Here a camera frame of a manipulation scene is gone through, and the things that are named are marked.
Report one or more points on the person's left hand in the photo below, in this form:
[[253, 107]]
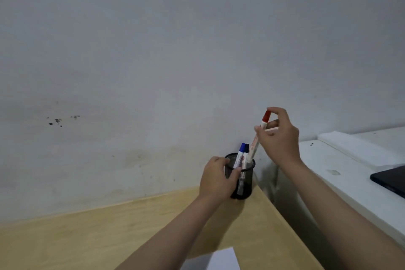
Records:
[[215, 181]]

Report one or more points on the person's right hand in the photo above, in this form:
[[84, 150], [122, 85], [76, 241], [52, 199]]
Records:
[[283, 144]]

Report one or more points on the person's left thumb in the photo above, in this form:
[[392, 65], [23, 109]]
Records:
[[234, 175]]

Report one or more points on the person's right thumb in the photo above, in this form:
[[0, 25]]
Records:
[[260, 136]]

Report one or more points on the red-capped white marker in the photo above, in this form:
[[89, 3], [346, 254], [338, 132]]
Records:
[[257, 140]]

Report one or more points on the black mesh pen holder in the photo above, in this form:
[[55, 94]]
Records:
[[245, 181]]

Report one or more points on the person's right forearm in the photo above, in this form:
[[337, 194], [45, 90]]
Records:
[[332, 216]]

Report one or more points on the person's left forearm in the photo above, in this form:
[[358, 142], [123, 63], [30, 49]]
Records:
[[177, 235]]

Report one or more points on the blue-capped white marker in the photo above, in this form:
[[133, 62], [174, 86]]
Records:
[[239, 156]]

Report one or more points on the dark-capped white marker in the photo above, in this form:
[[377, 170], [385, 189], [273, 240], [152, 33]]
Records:
[[246, 152]]

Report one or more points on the white paper sheet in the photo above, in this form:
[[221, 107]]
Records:
[[218, 260]]

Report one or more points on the white cabinet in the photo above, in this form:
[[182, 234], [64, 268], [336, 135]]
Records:
[[348, 184]]

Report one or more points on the black flat tablet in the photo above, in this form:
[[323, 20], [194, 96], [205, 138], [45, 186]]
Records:
[[390, 179]]

